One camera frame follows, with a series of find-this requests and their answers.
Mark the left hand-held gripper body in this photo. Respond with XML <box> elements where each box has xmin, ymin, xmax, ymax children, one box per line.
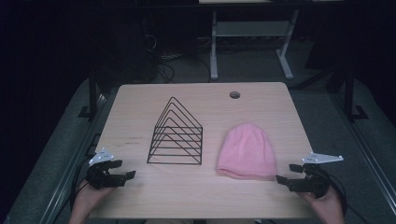
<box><xmin>85</xmin><ymin>147</ymin><xmax>127</xmax><ymax>190</ymax></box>

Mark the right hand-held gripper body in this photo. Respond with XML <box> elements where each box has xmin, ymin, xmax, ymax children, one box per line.
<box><xmin>287</xmin><ymin>151</ymin><xmax>345</xmax><ymax>200</ymax></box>

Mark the pink knitted beanie hat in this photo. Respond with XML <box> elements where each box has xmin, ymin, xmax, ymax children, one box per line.
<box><xmin>216</xmin><ymin>122</ymin><xmax>278</xmax><ymax>181</ymax></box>

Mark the person's left hand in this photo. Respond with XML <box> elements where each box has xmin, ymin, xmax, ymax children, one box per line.
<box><xmin>72</xmin><ymin>179</ymin><xmax>115</xmax><ymax>214</ymax></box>

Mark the person's right hand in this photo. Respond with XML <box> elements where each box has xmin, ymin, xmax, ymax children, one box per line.
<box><xmin>296</xmin><ymin>188</ymin><xmax>346</xmax><ymax>219</ymax></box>

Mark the black metal stand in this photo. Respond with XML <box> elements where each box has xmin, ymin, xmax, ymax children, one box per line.
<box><xmin>343</xmin><ymin>65</ymin><xmax>370</xmax><ymax>123</ymax></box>
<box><xmin>78</xmin><ymin>69</ymin><xmax>101</xmax><ymax>121</ymax></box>

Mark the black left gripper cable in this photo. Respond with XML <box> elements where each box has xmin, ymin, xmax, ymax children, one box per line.
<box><xmin>59</xmin><ymin>154</ymin><xmax>95</xmax><ymax>218</ymax></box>

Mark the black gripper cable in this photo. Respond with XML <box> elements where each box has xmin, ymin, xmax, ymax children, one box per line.
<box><xmin>323</xmin><ymin>169</ymin><xmax>372</xmax><ymax>224</ymax></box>
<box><xmin>59</xmin><ymin>154</ymin><xmax>95</xmax><ymax>218</ymax></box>

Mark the grey aluminium rail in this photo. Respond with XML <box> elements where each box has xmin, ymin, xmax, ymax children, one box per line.
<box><xmin>36</xmin><ymin>92</ymin><xmax>108</xmax><ymax>224</ymax></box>
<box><xmin>330</xmin><ymin>91</ymin><xmax>396</xmax><ymax>217</ymax></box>

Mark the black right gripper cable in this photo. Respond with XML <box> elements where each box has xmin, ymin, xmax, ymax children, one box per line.
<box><xmin>323</xmin><ymin>169</ymin><xmax>372</xmax><ymax>224</ymax></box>

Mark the black wire file rack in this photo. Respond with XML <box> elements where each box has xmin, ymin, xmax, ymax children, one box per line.
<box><xmin>146</xmin><ymin>96</ymin><xmax>204</xmax><ymax>166</ymax></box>

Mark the tangle of floor cables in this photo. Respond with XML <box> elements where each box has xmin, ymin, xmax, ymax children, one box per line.
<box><xmin>141</xmin><ymin>32</ymin><xmax>213</xmax><ymax>84</ymax></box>

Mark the white metal table frame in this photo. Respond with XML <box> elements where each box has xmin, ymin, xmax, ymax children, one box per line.
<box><xmin>209</xmin><ymin>8</ymin><xmax>301</xmax><ymax>82</ymax></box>

